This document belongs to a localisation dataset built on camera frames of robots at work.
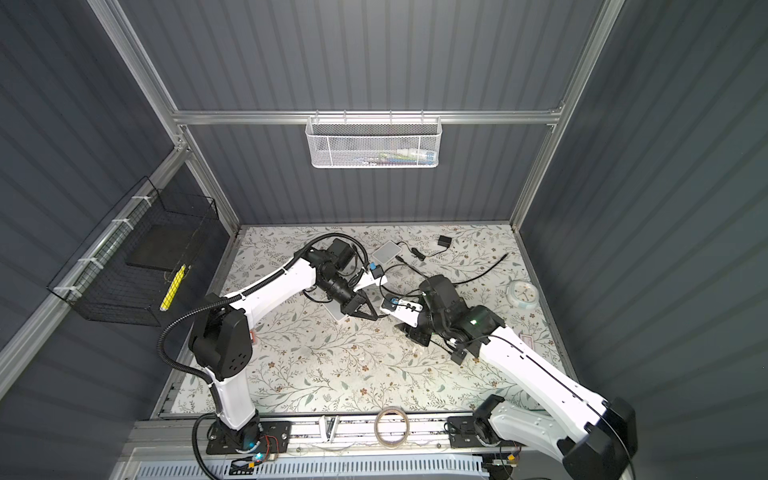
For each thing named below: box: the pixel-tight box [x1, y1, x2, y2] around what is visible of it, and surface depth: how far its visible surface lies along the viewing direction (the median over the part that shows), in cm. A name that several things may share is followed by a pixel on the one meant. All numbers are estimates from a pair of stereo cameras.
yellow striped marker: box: [159, 264, 187, 312], surface depth 71 cm
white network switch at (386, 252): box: [372, 240, 402, 264], surface depth 114 cm
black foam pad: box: [125, 224, 195, 272], surface depth 77 cm
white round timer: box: [505, 280, 540, 310], surface depth 99 cm
